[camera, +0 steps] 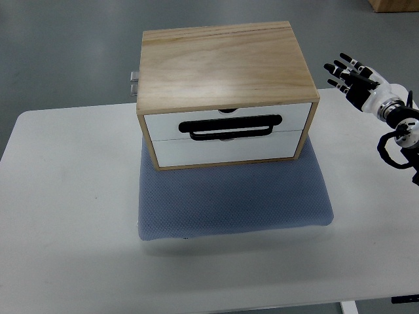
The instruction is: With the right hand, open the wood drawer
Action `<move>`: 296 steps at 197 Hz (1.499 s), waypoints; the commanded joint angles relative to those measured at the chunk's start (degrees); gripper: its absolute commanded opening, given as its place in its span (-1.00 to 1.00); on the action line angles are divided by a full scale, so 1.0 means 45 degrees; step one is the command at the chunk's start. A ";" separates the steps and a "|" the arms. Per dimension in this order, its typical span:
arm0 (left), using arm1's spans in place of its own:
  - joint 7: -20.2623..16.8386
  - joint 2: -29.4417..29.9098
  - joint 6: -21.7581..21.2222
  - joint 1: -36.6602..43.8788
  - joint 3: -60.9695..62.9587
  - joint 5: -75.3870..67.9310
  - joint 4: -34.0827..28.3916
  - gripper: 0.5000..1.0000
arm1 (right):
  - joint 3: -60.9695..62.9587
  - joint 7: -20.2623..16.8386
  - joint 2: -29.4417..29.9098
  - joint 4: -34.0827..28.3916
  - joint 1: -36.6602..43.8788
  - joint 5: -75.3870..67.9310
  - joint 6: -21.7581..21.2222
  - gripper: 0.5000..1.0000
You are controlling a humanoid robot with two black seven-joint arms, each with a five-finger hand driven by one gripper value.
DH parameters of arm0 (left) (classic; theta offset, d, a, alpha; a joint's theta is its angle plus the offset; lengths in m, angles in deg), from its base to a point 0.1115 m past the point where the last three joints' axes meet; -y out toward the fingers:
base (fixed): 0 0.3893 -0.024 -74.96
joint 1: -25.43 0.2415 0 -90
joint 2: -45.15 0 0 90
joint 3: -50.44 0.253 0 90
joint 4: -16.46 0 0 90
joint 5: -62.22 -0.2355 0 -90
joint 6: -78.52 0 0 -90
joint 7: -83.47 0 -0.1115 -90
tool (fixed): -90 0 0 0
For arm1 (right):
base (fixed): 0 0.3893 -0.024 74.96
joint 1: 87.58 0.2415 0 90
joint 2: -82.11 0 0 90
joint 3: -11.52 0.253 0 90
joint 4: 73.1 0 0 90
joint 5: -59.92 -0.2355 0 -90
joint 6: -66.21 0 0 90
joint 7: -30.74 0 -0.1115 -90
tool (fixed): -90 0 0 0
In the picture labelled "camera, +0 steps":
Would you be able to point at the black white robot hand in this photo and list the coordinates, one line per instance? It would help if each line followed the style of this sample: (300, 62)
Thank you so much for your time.
(362, 86)

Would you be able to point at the black drawer handle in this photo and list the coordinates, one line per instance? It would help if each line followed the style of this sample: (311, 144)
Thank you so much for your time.
(231, 128)

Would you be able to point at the white drawer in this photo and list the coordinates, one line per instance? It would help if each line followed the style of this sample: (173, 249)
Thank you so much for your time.
(186, 152)
(164, 127)

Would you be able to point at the wooden drawer cabinet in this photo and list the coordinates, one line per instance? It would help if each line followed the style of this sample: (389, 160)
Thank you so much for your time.
(222, 68)

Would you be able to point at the wooden box corner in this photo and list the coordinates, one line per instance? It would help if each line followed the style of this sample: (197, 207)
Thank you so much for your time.
(394, 6)

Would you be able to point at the black table control panel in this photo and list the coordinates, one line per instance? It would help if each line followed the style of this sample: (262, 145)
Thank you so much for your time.
(405, 299)

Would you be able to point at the white table leg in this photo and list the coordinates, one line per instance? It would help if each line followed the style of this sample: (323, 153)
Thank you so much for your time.
(349, 307)

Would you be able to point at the blue grey mesh cushion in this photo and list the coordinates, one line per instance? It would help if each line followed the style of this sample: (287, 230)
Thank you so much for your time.
(212, 201)

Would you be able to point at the metal clamp bracket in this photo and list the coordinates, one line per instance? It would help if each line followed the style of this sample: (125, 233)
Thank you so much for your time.
(134, 79)

